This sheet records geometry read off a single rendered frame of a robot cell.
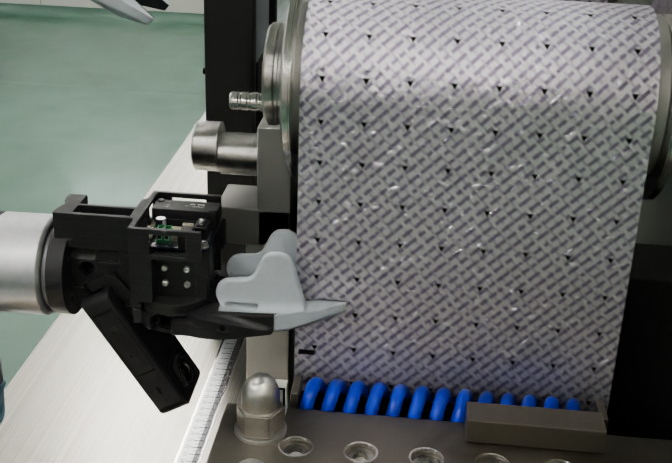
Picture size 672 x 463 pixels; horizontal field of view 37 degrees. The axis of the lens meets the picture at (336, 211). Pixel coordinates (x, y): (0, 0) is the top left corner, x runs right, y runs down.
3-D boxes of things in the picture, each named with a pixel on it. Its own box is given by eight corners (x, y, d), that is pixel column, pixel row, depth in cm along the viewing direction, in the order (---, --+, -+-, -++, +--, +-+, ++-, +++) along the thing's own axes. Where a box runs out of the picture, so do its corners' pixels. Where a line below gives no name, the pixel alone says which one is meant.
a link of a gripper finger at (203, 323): (269, 325, 70) (146, 314, 71) (269, 344, 71) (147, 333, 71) (281, 293, 74) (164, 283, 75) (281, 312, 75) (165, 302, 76)
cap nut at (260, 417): (239, 412, 72) (239, 358, 71) (290, 416, 72) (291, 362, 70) (229, 443, 69) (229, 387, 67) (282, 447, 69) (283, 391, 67)
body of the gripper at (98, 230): (210, 236, 69) (37, 223, 70) (211, 345, 72) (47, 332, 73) (231, 193, 76) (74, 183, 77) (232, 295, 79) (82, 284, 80)
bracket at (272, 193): (225, 421, 94) (221, 104, 82) (294, 426, 93) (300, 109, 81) (214, 453, 89) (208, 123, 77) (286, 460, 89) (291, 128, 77)
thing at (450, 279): (294, 385, 77) (299, 159, 70) (605, 411, 76) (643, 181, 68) (293, 389, 77) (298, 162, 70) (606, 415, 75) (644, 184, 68)
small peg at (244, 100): (228, 90, 74) (228, 109, 74) (266, 92, 73) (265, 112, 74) (232, 90, 75) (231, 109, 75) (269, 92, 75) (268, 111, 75)
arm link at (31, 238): (-11, 330, 73) (31, 279, 81) (51, 334, 73) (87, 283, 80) (-22, 236, 70) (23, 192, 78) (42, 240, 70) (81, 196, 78)
